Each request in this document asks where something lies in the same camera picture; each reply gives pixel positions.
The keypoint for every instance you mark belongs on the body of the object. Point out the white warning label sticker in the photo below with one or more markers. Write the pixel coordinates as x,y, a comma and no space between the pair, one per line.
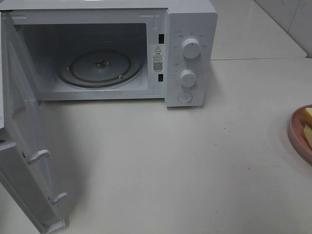
158,57

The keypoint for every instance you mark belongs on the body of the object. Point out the white round knob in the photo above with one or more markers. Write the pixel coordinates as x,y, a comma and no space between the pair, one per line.
187,78
190,47

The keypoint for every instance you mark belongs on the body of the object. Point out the toast bread sandwich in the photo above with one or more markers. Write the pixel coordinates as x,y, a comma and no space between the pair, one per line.
307,130

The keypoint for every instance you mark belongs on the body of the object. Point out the glass microwave turntable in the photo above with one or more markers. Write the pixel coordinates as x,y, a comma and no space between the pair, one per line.
99,68

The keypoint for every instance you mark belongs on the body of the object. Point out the white microwave oven body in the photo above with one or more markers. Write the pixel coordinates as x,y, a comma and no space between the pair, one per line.
53,29

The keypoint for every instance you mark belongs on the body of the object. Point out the round white door button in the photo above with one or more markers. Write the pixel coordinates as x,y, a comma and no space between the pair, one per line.
185,97

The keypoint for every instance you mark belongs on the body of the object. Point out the pink round plate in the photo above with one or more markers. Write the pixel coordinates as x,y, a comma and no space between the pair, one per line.
295,130

